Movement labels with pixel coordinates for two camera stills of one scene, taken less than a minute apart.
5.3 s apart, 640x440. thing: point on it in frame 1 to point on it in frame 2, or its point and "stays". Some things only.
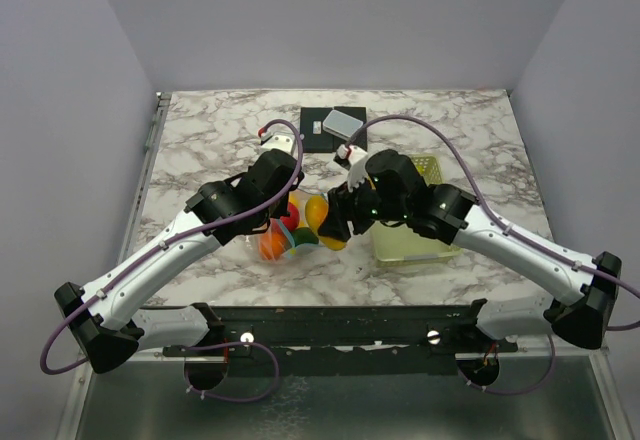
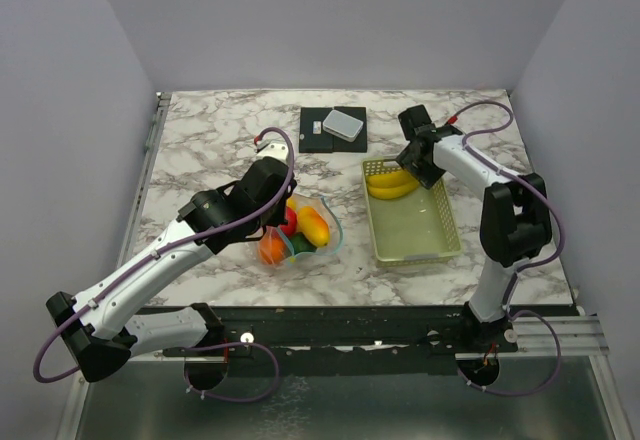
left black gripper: (283, 208) stays
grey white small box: (341, 124) stays
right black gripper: (336, 226) to (427, 177)
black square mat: (315, 139) stays
